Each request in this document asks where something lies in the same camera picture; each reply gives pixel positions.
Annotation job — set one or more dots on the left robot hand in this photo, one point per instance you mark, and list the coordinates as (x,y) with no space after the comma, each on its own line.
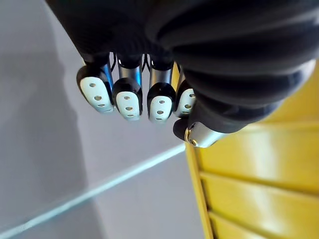
(199,37)

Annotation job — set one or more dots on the yellow metal side rail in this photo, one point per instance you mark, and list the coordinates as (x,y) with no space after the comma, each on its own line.
(197,186)

